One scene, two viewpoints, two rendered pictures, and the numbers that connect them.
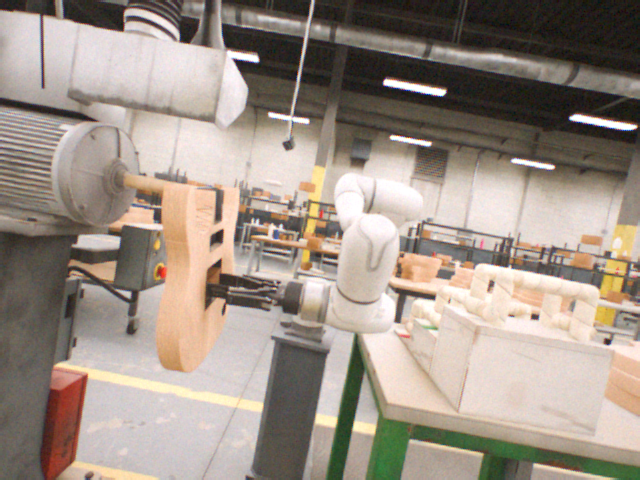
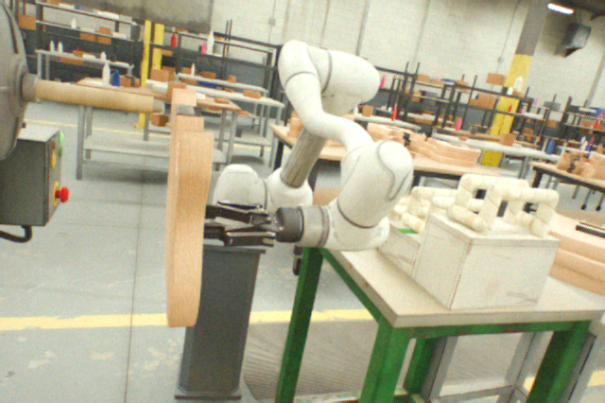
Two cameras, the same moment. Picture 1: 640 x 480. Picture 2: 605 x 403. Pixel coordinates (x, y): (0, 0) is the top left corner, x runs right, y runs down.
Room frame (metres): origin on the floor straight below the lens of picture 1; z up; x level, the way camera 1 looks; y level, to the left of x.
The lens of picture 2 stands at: (-0.06, 0.32, 1.36)
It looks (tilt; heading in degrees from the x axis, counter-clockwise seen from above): 16 degrees down; 337
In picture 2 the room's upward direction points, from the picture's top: 11 degrees clockwise
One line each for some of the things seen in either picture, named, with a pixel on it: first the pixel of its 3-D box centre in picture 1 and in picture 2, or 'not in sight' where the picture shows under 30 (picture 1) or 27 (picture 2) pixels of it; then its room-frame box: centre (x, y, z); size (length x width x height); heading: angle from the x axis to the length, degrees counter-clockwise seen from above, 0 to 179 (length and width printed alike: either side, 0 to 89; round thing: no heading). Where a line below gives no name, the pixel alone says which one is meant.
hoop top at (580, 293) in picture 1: (547, 285); (524, 194); (0.61, -0.45, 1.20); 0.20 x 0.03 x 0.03; 92
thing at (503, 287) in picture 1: (500, 301); (488, 213); (0.61, -0.37, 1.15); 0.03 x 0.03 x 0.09
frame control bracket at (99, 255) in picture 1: (109, 254); not in sight; (0.97, 0.62, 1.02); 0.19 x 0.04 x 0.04; 179
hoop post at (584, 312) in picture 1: (583, 316); (543, 216); (0.61, -0.54, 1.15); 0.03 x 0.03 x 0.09
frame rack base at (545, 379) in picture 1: (511, 364); (483, 259); (0.66, -0.45, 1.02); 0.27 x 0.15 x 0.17; 93
